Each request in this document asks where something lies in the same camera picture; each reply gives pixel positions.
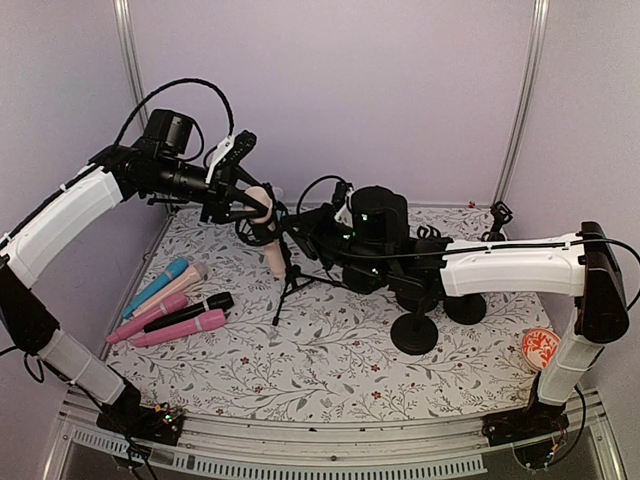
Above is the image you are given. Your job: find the black microphone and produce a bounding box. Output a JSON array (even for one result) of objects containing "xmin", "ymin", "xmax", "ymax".
[{"xmin": 143, "ymin": 292, "xmax": 234, "ymax": 333}]

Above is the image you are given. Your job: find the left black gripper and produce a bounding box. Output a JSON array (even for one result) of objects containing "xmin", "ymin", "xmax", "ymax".
[{"xmin": 145, "ymin": 155, "xmax": 269, "ymax": 224}]

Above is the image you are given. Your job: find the right aluminium frame post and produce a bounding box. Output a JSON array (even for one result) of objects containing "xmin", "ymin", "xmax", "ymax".
[{"xmin": 492, "ymin": 0, "xmax": 550, "ymax": 203}]

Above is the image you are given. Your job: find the aluminium frame post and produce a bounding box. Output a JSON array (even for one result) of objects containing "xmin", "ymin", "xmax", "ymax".
[
  {"xmin": 492, "ymin": 0, "xmax": 550, "ymax": 203},
  {"xmin": 112, "ymin": 0, "xmax": 145, "ymax": 105}
]

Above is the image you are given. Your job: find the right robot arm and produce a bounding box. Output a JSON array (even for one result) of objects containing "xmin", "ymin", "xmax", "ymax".
[{"xmin": 282, "ymin": 181, "xmax": 633, "ymax": 436}]

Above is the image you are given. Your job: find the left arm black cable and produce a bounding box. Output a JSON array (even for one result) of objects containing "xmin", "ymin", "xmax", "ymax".
[{"xmin": 117, "ymin": 77, "xmax": 236, "ymax": 146}]

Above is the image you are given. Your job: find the front aluminium rail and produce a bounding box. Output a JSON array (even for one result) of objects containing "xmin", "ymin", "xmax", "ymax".
[{"xmin": 44, "ymin": 389, "xmax": 631, "ymax": 479}]

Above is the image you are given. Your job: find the floral table mat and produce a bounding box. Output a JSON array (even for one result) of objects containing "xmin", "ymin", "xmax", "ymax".
[{"xmin": 107, "ymin": 208, "xmax": 550, "ymax": 422}]

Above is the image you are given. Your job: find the left aluminium frame post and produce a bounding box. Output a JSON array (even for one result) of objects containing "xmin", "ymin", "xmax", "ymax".
[{"xmin": 112, "ymin": 0, "xmax": 145, "ymax": 105}]

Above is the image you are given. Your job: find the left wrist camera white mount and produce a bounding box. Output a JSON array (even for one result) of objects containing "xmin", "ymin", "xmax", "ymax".
[{"xmin": 205, "ymin": 134, "xmax": 235, "ymax": 185}]

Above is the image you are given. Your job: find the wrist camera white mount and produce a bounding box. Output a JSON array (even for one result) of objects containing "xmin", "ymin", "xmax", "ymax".
[
  {"xmin": 334, "ymin": 190, "xmax": 354, "ymax": 228},
  {"xmin": 205, "ymin": 134, "xmax": 235, "ymax": 185}
]

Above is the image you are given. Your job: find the pink microphone back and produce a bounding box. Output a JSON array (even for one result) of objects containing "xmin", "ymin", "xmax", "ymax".
[{"xmin": 133, "ymin": 309, "xmax": 226, "ymax": 348}]

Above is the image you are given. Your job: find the black tripod shockmount stand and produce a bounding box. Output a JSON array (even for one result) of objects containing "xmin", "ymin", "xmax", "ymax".
[{"xmin": 234, "ymin": 186, "xmax": 339, "ymax": 326}]

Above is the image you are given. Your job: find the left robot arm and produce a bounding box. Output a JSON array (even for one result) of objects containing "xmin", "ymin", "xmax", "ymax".
[{"xmin": 1, "ymin": 110, "xmax": 266, "ymax": 434}]

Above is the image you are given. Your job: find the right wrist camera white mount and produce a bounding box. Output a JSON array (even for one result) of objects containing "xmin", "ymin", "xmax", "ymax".
[{"xmin": 334, "ymin": 190, "xmax": 354, "ymax": 228}]

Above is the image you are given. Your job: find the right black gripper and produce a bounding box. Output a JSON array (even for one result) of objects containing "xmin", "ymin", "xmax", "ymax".
[{"xmin": 279, "ymin": 202, "xmax": 389, "ymax": 281}]

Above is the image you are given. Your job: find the blue microphone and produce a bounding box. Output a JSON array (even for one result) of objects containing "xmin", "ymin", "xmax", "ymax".
[{"xmin": 122, "ymin": 257, "xmax": 189, "ymax": 319}]

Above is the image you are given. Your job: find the red white patterned bowl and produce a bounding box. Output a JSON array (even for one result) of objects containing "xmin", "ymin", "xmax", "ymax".
[{"xmin": 521, "ymin": 328, "xmax": 560, "ymax": 372}]

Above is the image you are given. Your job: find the beige pink microphone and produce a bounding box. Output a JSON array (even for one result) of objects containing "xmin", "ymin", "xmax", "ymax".
[{"xmin": 133, "ymin": 262, "xmax": 210, "ymax": 317}]

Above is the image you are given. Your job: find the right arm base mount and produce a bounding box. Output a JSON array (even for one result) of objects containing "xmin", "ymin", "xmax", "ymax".
[{"xmin": 481, "ymin": 392, "xmax": 569, "ymax": 446}]

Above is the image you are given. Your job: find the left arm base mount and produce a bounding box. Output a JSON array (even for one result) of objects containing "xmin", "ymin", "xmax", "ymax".
[{"xmin": 96, "ymin": 392, "xmax": 185, "ymax": 446}]

